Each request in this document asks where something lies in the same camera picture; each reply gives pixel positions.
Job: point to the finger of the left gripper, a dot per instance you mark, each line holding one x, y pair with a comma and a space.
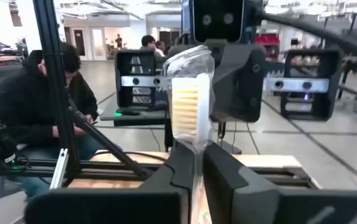
240, 87

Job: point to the yellow toothbrush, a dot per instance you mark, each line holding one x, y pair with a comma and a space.
187, 105

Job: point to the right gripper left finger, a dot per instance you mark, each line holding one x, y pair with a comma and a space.
178, 174

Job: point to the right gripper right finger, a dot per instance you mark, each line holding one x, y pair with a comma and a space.
228, 193

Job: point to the black desk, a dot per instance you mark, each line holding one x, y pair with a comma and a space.
140, 116

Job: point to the red tool cart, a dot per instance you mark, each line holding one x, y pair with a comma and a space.
267, 40

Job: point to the person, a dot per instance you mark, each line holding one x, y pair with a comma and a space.
118, 40
25, 102
148, 42

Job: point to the black aluminium frame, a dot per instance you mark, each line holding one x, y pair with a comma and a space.
52, 62

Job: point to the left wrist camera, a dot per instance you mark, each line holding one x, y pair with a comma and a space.
217, 18

